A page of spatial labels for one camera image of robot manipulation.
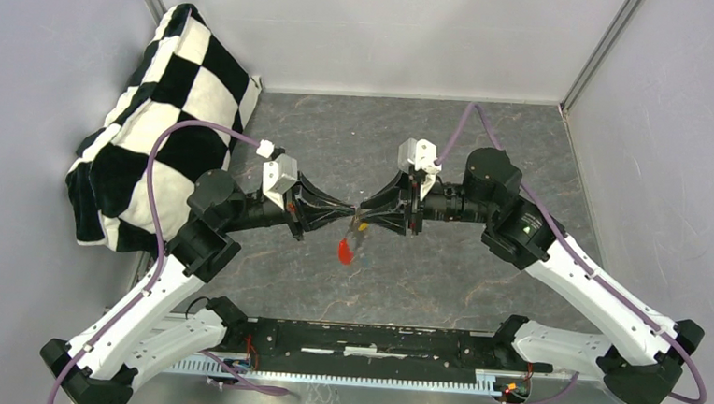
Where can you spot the red key tag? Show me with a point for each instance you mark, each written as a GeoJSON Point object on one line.
{"type": "Point", "coordinates": [345, 252]}

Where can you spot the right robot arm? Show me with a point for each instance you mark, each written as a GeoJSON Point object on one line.
{"type": "Point", "coordinates": [638, 353]}

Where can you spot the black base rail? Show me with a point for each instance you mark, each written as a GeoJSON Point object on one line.
{"type": "Point", "coordinates": [373, 351]}

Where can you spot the white toothed cable duct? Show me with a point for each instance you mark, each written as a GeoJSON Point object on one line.
{"type": "Point", "coordinates": [199, 364]}

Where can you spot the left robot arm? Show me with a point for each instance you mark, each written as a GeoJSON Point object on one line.
{"type": "Point", "coordinates": [114, 357]}

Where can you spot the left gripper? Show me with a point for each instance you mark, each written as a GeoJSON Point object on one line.
{"type": "Point", "coordinates": [313, 216]}

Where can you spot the electronics board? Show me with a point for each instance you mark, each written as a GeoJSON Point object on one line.
{"type": "Point", "coordinates": [241, 365]}
{"type": "Point", "coordinates": [517, 392]}

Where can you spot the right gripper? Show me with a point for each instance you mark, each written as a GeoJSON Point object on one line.
{"type": "Point", "coordinates": [416, 199]}

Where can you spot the right electronics board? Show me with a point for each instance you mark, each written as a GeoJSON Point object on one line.
{"type": "Point", "coordinates": [517, 392]}

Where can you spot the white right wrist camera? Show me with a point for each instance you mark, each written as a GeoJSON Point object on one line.
{"type": "Point", "coordinates": [420, 155]}

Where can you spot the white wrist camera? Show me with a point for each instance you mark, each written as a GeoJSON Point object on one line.
{"type": "Point", "coordinates": [420, 155]}
{"type": "Point", "coordinates": [280, 173]}

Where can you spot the black white checkered pillow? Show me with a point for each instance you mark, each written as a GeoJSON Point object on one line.
{"type": "Point", "coordinates": [160, 131]}

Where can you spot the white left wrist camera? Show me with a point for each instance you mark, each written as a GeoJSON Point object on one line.
{"type": "Point", "coordinates": [280, 173]}

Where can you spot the left electronics board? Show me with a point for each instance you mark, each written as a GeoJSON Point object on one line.
{"type": "Point", "coordinates": [241, 365]}

